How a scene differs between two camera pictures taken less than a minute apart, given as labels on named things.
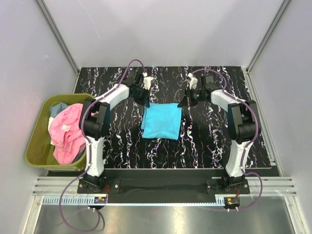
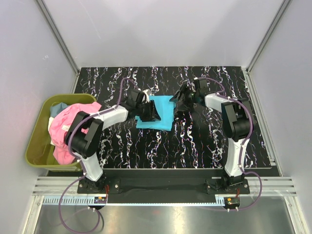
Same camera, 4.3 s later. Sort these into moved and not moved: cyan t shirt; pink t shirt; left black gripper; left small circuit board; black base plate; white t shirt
Moved: cyan t shirt; left black gripper
Not moved: pink t shirt; white t shirt; left small circuit board; black base plate
